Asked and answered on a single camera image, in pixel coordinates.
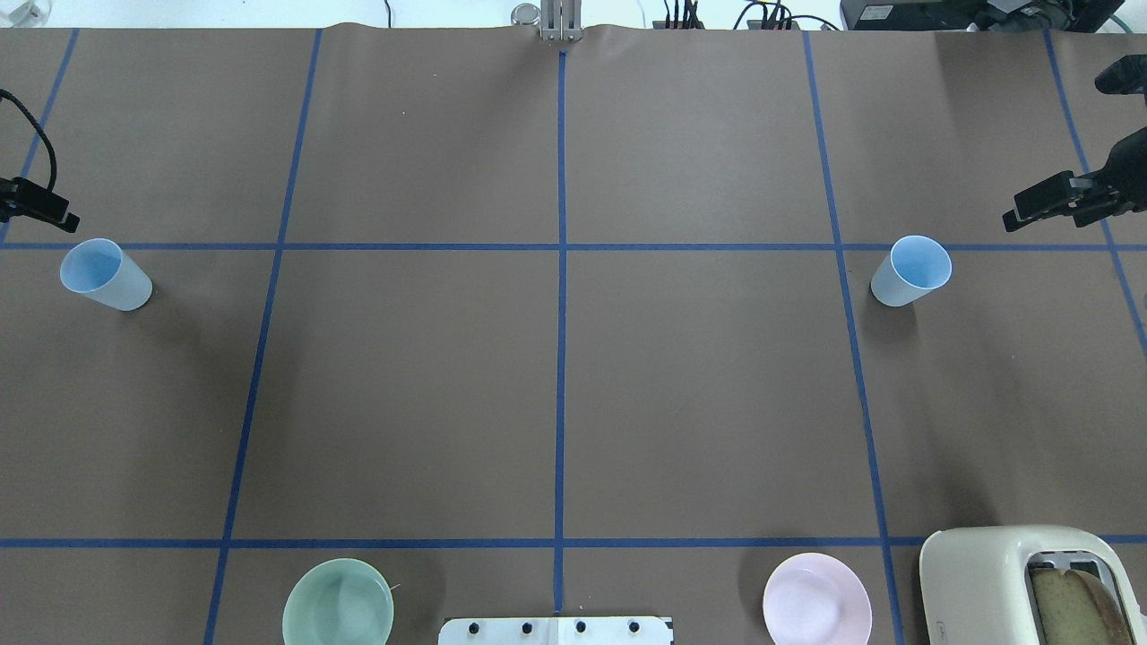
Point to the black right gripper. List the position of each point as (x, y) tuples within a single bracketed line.
[(1120, 176)]

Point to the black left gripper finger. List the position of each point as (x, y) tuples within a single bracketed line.
[(20, 197)]

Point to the blue cup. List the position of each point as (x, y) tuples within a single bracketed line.
[(100, 270), (915, 266)]

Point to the cream toaster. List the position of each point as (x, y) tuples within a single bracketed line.
[(975, 582)]

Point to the bread slice in toaster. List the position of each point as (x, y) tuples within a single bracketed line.
[(1074, 607)]

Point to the pink bowl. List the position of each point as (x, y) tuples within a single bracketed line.
[(816, 599)]

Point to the green bowl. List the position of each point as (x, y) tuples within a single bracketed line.
[(340, 601)]

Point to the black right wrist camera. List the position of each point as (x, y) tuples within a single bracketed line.
[(1126, 76)]

